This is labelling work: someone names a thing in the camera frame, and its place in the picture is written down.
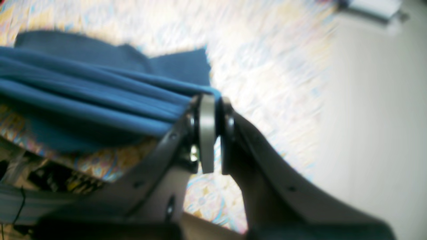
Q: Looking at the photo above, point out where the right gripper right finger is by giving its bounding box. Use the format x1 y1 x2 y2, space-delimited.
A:
219 98 384 230

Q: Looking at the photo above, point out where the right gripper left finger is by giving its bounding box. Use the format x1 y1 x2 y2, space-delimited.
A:
77 95 216 222

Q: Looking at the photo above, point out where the dark navy t-shirt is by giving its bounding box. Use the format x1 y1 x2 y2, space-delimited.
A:
0 30 221 152

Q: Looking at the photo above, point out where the white wall outlet box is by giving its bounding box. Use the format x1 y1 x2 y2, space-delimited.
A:
335 0 410 23

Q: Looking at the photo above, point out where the patterned colourful tablecloth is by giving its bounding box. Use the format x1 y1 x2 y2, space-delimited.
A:
1 0 336 233

